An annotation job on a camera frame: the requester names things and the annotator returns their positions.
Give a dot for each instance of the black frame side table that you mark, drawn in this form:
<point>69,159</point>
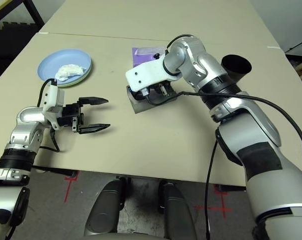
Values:
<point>36,15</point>

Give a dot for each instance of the black table foot bar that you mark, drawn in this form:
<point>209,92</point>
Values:
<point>231,188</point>
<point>55,171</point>

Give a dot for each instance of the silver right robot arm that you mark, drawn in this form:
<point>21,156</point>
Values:
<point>190,55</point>

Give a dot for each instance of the grey robot left leg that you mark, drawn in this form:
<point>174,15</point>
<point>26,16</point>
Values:
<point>103,212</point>

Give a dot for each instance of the blue plastic plate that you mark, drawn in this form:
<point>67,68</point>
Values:
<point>50,63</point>

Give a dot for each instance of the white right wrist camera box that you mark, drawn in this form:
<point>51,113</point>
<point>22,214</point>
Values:
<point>145,73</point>

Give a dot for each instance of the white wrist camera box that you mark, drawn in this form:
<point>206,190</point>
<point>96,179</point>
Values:
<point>51,97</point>
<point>145,73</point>

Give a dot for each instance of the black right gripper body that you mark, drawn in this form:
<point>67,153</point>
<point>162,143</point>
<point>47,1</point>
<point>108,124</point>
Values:
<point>163,90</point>

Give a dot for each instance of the grey glasses case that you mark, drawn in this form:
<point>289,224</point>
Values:
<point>145,106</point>

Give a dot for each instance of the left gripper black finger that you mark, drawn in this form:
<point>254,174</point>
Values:
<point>93,100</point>
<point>94,128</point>

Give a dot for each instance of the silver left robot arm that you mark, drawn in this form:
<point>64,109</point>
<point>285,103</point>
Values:
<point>23,130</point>

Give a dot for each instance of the green plastic plate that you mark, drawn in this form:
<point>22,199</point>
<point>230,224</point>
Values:
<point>86,75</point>

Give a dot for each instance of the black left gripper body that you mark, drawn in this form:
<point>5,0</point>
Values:
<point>70,117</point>

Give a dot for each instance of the grey robot leg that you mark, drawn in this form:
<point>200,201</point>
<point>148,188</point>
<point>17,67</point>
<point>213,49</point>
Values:
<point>177,212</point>
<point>103,212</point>

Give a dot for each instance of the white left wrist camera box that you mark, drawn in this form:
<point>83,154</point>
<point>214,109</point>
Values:
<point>51,97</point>

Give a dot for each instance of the red tape cross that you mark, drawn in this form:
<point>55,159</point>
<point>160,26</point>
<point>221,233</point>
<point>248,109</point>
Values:
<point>223,208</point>

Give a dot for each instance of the purple tissue box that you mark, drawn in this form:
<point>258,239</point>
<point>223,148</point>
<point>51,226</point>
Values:
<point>138,58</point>

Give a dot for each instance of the white tissue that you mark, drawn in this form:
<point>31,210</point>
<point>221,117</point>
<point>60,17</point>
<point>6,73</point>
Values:
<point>69,72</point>

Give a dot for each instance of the black plastic cup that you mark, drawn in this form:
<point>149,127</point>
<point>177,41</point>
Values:
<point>237,67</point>

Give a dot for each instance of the grey robot right leg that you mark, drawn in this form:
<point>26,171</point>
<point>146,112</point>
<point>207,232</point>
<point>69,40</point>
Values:
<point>177,212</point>

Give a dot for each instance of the black foam floor mats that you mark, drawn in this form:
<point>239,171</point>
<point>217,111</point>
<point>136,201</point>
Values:
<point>10,45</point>

